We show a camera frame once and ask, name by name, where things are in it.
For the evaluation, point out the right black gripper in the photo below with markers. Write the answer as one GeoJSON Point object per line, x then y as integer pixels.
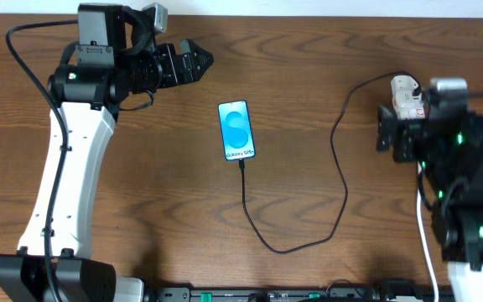
{"type": "Point", "coordinates": [409, 140]}

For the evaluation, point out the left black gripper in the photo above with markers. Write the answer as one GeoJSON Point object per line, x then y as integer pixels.
{"type": "Point", "coordinates": [174, 65]}

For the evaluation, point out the blue Samsung Galaxy smartphone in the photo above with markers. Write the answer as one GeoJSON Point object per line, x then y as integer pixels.
{"type": "Point", "coordinates": [236, 130]}

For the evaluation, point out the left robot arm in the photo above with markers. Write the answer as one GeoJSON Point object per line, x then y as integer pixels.
{"type": "Point", "coordinates": [115, 56]}

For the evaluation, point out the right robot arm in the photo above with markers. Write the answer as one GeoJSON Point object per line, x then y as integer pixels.
{"type": "Point", "coordinates": [457, 212]}

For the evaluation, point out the white USB charger plug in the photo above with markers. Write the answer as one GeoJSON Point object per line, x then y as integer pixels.
{"type": "Point", "coordinates": [404, 83]}

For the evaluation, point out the white power strip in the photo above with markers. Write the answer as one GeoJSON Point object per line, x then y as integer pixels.
{"type": "Point", "coordinates": [407, 106]}

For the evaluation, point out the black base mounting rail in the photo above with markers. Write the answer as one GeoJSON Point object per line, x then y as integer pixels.
{"type": "Point", "coordinates": [388, 290]}

